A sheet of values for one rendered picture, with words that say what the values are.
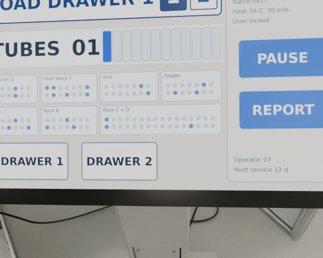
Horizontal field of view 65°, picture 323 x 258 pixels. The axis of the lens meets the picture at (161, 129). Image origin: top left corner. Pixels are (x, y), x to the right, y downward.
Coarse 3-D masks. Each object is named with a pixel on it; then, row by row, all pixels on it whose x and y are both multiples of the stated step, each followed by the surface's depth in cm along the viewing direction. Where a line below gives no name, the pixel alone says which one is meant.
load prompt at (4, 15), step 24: (0, 0) 32; (24, 0) 32; (48, 0) 31; (72, 0) 31; (96, 0) 31; (120, 0) 31; (144, 0) 30; (168, 0) 30; (192, 0) 30; (216, 0) 30; (0, 24) 32
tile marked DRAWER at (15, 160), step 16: (0, 144) 32; (16, 144) 32; (32, 144) 31; (48, 144) 31; (64, 144) 31; (0, 160) 32; (16, 160) 32; (32, 160) 31; (48, 160) 31; (64, 160) 31; (0, 176) 32; (16, 176) 32; (32, 176) 31; (48, 176) 31; (64, 176) 31
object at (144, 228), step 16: (128, 208) 51; (144, 208) 50; (160, 208) 50; (176, 208) 50; (128, 224) 54; (144, 224) 54; (160, 224) 54; (176, 224) 54; (128, 240) 59; (144, 240) 59; (160, 240) 58; (176, 240) 58; (128, 256) 117; (144, 256) 65; (160, 256) 64; (176, 256) 64; (192, 256) 116; (208, 256) 115
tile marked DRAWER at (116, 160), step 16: (80, 144) 31; (96, 144) 31; (112, 144) 31; (128, 144) 31; (144, 144) 30; (96, 160) 31; (112, 160) 31; (128, 160) 31; (144, 160) 30; (96, 176) 31; (112, 176) 31; (128, 176) 30; (144, 176) 30
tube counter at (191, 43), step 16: (80, 32) 31; (96, 32) 31; (112, 32) 31; (128, 32) 31; (144, 32) 30; (160, 32) 30; (176, 32) 30; (192, 32) 30; (208, 32) 30; (80, 48) 31; (96, 48) 31; (112, 48) 31; (128, 48) 31; (144, 48) 30; (160, 48) 30; (176, 48) 30; (192, 48) 30; (208, 48) 30; (80, 64) 31; (96, 64) 31
